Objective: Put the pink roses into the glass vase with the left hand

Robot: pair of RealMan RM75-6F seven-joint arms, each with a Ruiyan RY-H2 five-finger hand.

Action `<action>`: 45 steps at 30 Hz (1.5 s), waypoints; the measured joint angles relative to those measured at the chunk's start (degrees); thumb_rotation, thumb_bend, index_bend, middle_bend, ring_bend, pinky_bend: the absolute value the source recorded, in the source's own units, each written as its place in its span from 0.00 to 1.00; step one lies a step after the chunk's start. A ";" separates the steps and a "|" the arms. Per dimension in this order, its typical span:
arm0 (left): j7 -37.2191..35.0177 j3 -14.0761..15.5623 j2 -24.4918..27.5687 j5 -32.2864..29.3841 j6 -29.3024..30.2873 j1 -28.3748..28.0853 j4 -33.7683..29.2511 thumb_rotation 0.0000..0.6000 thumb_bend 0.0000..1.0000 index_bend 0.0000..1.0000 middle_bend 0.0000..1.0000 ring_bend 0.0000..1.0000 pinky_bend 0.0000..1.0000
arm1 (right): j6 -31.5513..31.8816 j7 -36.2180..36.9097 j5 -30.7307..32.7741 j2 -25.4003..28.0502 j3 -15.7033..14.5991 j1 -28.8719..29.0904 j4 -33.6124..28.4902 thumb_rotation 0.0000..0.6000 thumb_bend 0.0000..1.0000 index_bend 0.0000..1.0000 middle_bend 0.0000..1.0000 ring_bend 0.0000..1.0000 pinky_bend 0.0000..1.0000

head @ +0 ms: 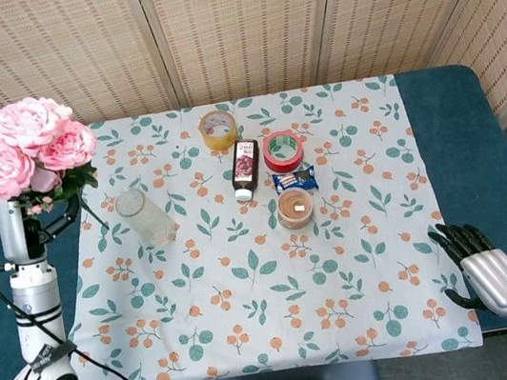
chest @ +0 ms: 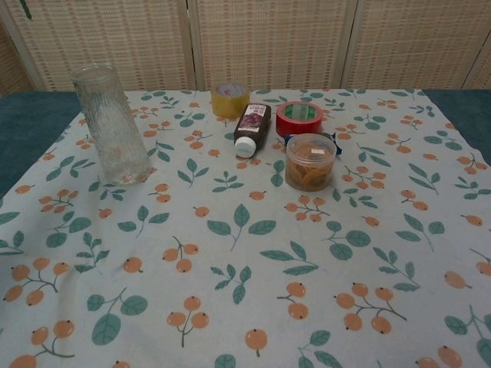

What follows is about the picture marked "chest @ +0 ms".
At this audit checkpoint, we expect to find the clear glass jar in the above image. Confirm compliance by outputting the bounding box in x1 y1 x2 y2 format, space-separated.
70 64 152 187

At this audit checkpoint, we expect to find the dark bottle with white cap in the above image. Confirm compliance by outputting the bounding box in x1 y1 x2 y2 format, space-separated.
233 103 272 158

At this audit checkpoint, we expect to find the clear jar of rubber bands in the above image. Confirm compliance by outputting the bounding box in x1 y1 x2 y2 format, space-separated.
285 133 337 192

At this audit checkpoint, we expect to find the floral leaf berry tablecloth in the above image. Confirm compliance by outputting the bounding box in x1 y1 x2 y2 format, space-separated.
0 88 491 368

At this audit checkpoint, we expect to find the red tape roll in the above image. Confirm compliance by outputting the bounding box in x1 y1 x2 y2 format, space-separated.
275 100 325 140

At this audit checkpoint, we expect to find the yellow clear tape roll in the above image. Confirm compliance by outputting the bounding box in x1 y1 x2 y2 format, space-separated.
211 82 250 118

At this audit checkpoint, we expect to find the blue cookie snack packet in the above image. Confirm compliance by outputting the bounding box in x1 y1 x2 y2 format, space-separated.
324 132 343 158

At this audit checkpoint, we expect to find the woven bamboo screen panel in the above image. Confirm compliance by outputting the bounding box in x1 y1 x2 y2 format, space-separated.
462 36 491 92
344 0 491 92
0 22 30 97
188 0 357 92
11 0 196 93

